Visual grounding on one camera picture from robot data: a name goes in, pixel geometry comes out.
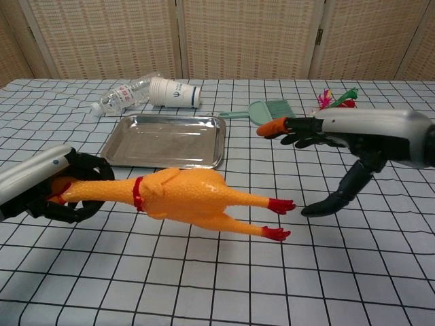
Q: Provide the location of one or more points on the clear plastic water bottle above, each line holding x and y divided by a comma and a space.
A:
119, 98

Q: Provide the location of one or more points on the colourful feather shuttlecock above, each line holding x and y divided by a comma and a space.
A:
343, 98

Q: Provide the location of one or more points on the orange rubber chicken toy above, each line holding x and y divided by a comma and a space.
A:
190, 193

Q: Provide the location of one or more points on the metal screen hinge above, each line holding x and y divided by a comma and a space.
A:
319, 36

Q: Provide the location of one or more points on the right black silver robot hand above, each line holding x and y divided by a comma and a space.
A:
374, 132

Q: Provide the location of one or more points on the white black-grid tablecloth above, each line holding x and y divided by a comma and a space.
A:
238, 271

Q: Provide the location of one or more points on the rectangular stainless steel tray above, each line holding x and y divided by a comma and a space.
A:
163, 142

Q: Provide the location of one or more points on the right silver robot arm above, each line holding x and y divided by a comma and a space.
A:
431, 146

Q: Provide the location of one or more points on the green mini dustpan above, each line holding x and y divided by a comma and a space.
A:
258, 110

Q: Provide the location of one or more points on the orange rubber finger sleeve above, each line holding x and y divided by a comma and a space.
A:
272, 127

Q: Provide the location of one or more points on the woven folding screen panel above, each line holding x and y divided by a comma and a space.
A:
367, 37
425, 51
102, 37
248, 37
10, 51

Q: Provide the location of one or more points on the green mini brush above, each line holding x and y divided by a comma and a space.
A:
278, 108

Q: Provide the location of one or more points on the stack of white paper cups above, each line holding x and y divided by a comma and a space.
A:
176, 93

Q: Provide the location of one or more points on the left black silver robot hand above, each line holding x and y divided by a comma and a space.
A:
27, 176

